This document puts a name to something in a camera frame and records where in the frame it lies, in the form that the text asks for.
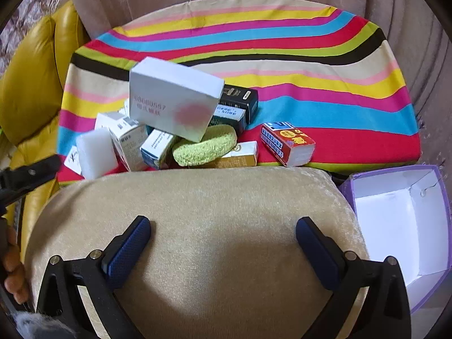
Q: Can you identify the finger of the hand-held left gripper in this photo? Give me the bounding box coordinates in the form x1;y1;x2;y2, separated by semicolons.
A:
0;155;62;205

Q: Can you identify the red and blue box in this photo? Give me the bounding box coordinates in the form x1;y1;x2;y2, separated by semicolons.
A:
260;121;316;168

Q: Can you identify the black box gold print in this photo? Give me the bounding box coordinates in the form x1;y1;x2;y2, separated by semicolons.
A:
219;85;259;125

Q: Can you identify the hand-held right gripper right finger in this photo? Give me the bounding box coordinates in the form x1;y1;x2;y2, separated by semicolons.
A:
295;216;412;339

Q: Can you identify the gold and white box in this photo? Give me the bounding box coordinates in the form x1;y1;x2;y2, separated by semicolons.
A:
207;140;260;169

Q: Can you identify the yellow leather sofa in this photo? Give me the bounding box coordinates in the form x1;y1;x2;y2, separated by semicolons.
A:
0;0;93;255

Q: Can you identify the white and teal box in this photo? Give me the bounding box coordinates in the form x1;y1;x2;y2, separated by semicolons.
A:
208;104;247;135

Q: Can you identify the beige velvet cushion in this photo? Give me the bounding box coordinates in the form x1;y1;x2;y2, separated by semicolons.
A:
23;165;370;339

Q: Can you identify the white foam block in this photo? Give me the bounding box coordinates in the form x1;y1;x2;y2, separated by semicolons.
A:
75;127;119;181

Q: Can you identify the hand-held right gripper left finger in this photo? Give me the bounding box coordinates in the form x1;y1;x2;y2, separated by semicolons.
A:
35;215;152;339

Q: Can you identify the person's left hand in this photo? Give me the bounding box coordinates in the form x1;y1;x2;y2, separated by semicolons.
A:
0;226;31;304

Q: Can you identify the purple cardboard box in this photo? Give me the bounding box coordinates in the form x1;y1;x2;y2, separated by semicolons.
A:
339;164;452;316

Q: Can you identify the large white box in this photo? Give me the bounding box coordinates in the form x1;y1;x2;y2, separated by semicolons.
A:
129;56;225;143

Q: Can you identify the white and blue box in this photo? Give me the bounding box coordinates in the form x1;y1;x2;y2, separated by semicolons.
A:
140;129;178;170

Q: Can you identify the green sponge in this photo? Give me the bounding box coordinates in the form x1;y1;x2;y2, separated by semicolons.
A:
172;124;238;166

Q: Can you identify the white box with barcode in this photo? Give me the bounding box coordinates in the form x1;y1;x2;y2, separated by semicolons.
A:
109;116;149;172

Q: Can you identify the colourful striped tablecloth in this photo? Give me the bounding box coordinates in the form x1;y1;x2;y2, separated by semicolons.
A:
56;0;422;188

